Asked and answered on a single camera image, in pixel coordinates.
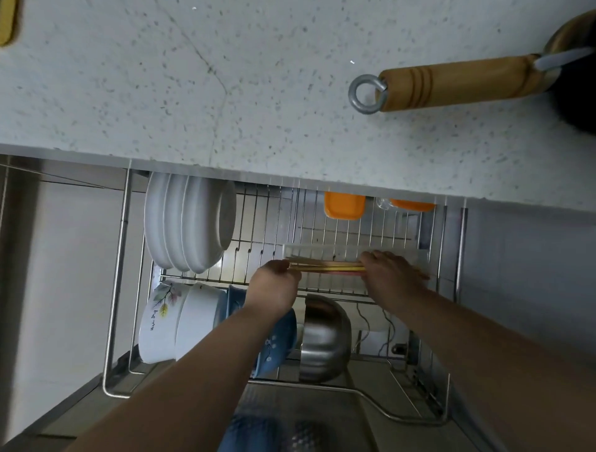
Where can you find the person's left hand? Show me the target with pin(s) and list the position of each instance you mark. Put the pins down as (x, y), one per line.
(272, 286)

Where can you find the person's right hand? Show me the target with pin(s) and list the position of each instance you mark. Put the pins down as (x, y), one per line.
(393, 279)

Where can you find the person's left fingers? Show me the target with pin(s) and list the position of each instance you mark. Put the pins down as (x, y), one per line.
(289, 270)

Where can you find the person's right fingers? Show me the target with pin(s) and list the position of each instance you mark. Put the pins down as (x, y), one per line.
(372, 261)

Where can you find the bundle of wooden chopsticks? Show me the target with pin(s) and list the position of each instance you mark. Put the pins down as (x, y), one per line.
(335, 267)

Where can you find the person's right forearm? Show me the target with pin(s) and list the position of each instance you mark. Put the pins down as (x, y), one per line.
(489, 372)

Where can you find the person's left forearm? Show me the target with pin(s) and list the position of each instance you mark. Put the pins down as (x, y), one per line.
(186, 396)

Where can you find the white plastic chopstick tray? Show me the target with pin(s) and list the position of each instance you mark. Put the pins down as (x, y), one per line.
(326, 251)

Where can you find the orange container lid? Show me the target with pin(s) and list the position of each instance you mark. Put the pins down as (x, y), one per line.
(412, 205)
(344, 206)

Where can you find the blue patterned bowl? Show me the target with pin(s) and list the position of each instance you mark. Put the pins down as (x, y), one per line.
(279, 342)

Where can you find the stainless steel bowl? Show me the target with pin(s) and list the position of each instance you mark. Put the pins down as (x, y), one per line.
(326, 340)

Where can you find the white deep plate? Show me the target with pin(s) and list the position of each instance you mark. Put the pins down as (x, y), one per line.
(207, 223)

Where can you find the plain white bowl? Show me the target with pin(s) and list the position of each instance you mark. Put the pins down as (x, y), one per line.
(198, 321)

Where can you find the steel drip tray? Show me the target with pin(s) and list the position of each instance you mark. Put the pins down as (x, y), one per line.
(326, 409)

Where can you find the white bowl with leaf print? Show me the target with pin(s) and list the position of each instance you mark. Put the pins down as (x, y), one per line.
(156, 326)

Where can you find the white utensil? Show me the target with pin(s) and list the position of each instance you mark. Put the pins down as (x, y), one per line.
(563, 58)

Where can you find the yellow board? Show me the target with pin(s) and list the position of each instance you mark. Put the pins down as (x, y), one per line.
(6, 21)

